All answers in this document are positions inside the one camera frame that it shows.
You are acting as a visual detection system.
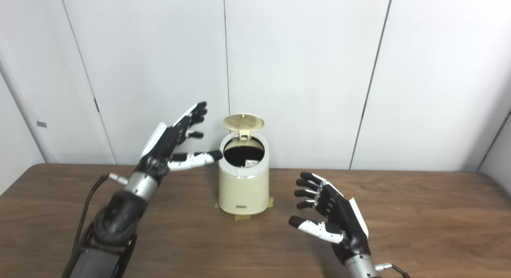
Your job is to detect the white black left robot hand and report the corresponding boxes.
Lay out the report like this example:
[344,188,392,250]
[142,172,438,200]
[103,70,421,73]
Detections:
[136,102,223,183]

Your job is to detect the round cream bin lid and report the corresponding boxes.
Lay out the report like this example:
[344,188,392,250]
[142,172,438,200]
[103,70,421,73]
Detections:
[223,113,265,141]

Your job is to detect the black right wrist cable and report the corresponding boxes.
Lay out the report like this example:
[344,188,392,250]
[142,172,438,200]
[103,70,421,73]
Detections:
[374,262,412,278]

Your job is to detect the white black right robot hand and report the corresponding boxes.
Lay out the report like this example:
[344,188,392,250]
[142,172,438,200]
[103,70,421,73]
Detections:
[289,172,370,266]

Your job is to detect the cream-colored bin body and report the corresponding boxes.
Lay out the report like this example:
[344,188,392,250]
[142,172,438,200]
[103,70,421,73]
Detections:
[218,131,270,215]

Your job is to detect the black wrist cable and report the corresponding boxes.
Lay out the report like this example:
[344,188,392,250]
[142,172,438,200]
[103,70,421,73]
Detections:
[72,173,129,250]
[374,262,412,278]

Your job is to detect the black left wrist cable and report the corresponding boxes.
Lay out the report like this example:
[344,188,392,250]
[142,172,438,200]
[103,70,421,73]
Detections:
[72,173,129,250]

